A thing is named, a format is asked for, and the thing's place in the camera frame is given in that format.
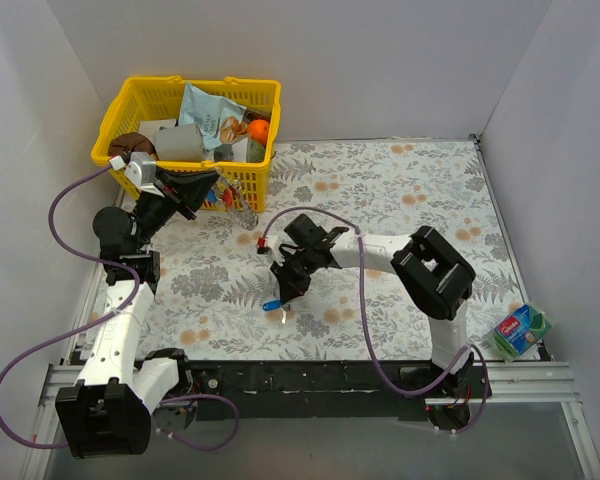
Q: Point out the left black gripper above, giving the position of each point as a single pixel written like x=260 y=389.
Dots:
x=178 y=198

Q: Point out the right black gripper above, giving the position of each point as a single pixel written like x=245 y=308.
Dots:
x=295 y=267

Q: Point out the floral table mat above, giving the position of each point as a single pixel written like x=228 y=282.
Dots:
x=214 y=283

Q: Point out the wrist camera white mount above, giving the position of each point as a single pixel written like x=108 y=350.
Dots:
x=141 y=171
x=272 y=245

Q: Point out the green blue carton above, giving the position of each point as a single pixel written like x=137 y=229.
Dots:
x=518 y=332

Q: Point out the yellow plastic basket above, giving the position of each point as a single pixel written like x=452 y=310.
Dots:
x=155 y=98

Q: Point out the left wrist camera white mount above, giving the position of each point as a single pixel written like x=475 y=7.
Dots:
x=141 y=171

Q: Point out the brown round pastry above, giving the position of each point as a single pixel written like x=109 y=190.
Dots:
x=130 y=142

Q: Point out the aluminium frame rail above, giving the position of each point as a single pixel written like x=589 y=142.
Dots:
x=518 y=382

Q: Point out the green item in basket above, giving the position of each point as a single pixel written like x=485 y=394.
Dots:
x=255 y=152

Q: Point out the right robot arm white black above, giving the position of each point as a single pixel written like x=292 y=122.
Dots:
x=435 y=276

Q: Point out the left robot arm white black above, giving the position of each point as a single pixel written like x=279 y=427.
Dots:
x=108 y=409

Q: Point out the light blue snack bag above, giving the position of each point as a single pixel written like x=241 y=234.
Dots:
x=221 y=121

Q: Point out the orange fruit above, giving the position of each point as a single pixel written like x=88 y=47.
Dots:
x=258 y=130

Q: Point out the white paper in basket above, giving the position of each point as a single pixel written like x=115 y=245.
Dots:
x=148 y=128

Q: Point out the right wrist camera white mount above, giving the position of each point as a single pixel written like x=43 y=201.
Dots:
x=272 y=245

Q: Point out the red key tag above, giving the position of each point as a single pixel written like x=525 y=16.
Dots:
x=227 y=197

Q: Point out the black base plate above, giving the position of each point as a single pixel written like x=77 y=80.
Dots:
x=325 y=389

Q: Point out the grey paper cup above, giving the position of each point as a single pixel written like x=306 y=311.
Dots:
x=181 y=144

